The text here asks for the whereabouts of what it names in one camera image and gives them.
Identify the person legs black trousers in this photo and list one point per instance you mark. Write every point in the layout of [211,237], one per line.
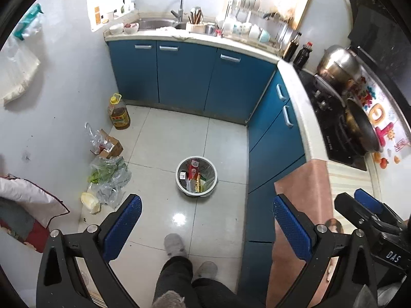
[176,287]

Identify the dish drying rack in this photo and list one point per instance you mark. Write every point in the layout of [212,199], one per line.
[248,20]

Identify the steel sink basin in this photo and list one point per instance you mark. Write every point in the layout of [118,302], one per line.
[152,23]

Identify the clear bag of greens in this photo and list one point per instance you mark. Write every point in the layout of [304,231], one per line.
[107,179]

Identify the right grey slipper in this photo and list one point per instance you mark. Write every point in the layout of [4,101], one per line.
[207,270]

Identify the white dishcloth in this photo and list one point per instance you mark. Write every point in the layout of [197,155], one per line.
[179,34]

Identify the white round trash bin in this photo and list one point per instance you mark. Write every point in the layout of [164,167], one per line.
[196,177]

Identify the black range hood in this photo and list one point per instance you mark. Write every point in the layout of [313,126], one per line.
[383,42]

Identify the pink towel on counter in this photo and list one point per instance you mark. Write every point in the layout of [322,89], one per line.
[302,200]

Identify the white hanging plastic bag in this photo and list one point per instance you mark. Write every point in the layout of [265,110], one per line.
[18,68]

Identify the white cabbage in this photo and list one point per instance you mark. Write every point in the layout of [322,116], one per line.
[90,202]

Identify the green white tissue pack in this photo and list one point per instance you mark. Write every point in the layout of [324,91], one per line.
[30,24]

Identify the white red quilted cloth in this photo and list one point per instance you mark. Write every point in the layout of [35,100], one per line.
[27,211]

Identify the chopstick holder with utensils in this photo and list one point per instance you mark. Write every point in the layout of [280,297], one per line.
[195,21]

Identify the black gas stove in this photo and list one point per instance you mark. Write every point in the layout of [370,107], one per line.
[341,145]

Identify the yellow cooking oil jug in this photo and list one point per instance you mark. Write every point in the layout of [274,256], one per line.
[118,113]

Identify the colourful wall stickers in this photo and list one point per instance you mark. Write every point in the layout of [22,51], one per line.
[391,130]

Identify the black frying pan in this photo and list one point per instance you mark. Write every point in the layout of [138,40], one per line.
[360,126]

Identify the steel pot with lid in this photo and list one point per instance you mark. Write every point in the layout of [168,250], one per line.
[339,67]

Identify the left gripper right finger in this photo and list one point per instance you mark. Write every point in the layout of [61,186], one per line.
[308,282]

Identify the brown cardboard box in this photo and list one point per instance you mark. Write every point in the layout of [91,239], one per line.
[104,145]

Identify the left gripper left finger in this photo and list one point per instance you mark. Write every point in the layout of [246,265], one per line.
[60,283]

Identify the white bowl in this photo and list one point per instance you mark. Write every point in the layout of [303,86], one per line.
[116,29]

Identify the left grey slipper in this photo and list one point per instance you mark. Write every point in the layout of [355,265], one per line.
[174,246]

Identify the blue kitchen cabinet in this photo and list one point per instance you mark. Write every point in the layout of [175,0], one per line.
[200,100]

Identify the bowl with red food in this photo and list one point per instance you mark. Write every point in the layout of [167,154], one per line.
[131,28]

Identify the grey slipper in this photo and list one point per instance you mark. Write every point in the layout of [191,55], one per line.
[174,246]
[207,270]

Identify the dark soy sauce bottle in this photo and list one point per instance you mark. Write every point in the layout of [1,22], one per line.
[292,47]

